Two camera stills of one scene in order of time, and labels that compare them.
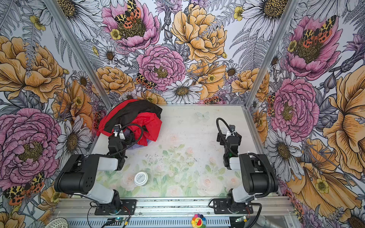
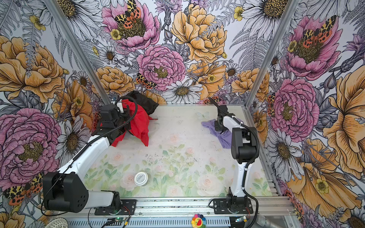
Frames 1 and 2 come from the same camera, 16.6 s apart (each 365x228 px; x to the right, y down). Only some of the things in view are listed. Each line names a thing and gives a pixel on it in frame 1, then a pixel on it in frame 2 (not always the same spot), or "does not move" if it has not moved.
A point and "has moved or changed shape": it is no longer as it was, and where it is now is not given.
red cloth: x=150 y=125 has moved or changed shape
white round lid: x=141 y=178 does not move
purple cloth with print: x=136 y=146 -> x=225 y=138
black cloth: x=120 y=119 has moved or changed shape
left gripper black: x=128 y=138 -> x=127 y=116
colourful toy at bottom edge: x=198 y=221 does not move
